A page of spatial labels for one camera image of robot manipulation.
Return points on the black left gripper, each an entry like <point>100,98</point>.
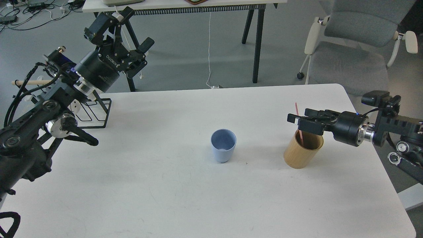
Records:
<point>101,67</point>

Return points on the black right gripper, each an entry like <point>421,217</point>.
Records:
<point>347,127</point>

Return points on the pink chopstick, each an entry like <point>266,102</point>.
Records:
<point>299,131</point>

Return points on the blue plastic cup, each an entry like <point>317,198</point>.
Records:
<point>223,142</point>

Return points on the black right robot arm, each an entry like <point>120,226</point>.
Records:
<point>403,133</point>

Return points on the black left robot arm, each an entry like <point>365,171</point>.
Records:
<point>39,118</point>

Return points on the white background table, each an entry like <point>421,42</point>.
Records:
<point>167,7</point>

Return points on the bamboo cylinder holder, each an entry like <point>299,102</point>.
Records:
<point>297,156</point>

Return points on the black wire mug rack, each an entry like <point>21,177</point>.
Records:
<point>89,115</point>

